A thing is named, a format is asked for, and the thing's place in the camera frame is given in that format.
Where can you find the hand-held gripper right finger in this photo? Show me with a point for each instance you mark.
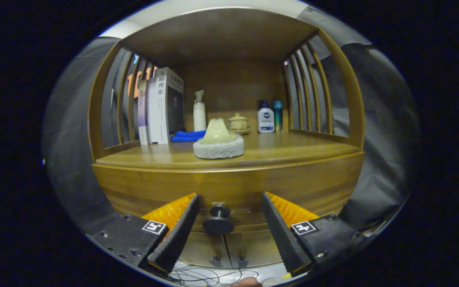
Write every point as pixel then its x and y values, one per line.
pixel 281 235

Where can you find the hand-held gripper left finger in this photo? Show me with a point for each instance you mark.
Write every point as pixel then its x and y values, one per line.
pixel 177 233

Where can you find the black round drawer knob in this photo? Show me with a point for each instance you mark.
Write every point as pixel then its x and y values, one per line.
pixel 218 225

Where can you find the wooden drawer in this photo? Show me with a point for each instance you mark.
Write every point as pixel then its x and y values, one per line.
pixel 233 183

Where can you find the wooden cabinet door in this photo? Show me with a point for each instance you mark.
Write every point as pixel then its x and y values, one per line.
pixel 253 247
pixel 207 249

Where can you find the wooden countertop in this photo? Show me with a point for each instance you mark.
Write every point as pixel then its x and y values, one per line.
pixel 293 149

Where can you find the wooden cabinet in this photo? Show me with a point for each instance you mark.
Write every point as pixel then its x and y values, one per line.
pixel 221 36

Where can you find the blue folded cloth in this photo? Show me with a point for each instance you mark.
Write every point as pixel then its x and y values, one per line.
pixel 183 137

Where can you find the thin white book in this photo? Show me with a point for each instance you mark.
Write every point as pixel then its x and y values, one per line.
pixel 152 119

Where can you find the white lotion bottle blue cap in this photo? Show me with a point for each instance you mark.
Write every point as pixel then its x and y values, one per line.
pixel 265 119

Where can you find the white pump bottle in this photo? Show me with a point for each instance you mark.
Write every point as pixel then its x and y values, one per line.
pixel 199 117

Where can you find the purple spine book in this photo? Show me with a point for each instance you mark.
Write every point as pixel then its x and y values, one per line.
pixel 143 119

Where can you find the teal bottle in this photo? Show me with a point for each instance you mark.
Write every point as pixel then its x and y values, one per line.
pixel 278 115

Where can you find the beige lidded ceramic cup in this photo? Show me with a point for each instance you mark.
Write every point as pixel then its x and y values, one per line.
pixel 239 122

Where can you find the white spine dark cover book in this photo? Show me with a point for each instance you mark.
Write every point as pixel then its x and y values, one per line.
pixel 175 111

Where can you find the black backdrop cloth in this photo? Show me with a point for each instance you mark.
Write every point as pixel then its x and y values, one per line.
pixel 381 139

